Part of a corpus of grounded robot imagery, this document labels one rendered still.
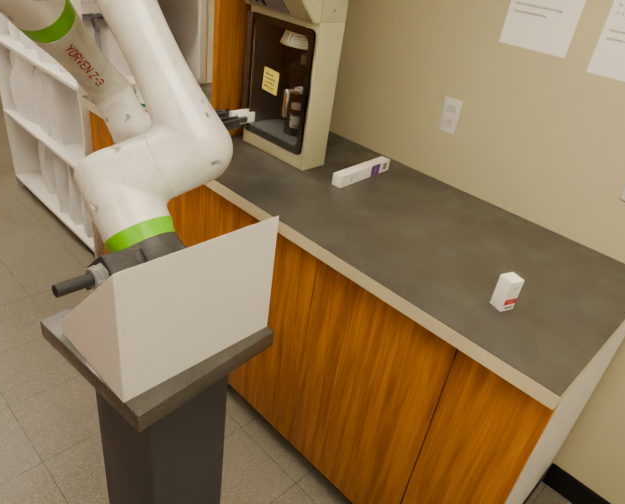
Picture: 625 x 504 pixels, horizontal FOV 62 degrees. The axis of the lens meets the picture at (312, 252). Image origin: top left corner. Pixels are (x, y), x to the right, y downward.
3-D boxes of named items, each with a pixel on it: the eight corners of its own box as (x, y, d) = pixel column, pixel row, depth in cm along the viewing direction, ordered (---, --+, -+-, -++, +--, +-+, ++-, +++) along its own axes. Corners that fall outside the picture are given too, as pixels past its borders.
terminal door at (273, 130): (244, 127, 193) (251, 10, 172) (300, 156, 176) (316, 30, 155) (242, 128, 192) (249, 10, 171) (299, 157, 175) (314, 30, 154)
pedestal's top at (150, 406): (139, 433, 87) (138, 417, 85) (42, 336, 102) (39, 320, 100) (272, 345, 109) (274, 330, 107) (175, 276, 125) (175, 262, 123)
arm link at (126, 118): (118, 167, 132) (128, 140, 124) (97, 127, 135) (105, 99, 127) (167, 157, 141) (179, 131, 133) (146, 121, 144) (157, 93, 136)
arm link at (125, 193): (182, 221, 91) (136, 123, 92) (99, 259, 91) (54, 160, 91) (196, 227, 104) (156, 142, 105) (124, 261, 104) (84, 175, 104)
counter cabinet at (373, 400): (213, 242, 309) (219, 89, 262) (539, 483, 196) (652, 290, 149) (105, 279, 266) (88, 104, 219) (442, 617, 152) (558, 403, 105)
